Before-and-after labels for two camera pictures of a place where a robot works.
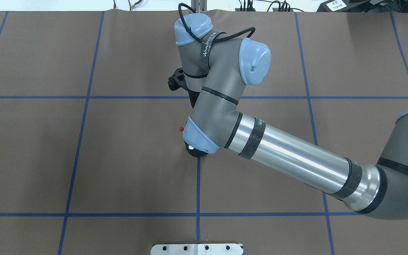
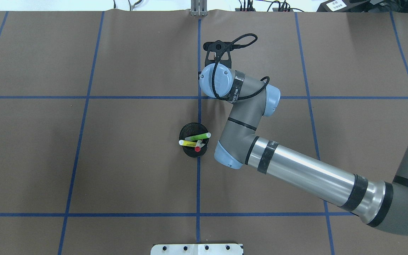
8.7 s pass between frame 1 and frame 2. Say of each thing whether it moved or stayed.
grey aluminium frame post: stayed
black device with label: stayed
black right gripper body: moved
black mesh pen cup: stayed
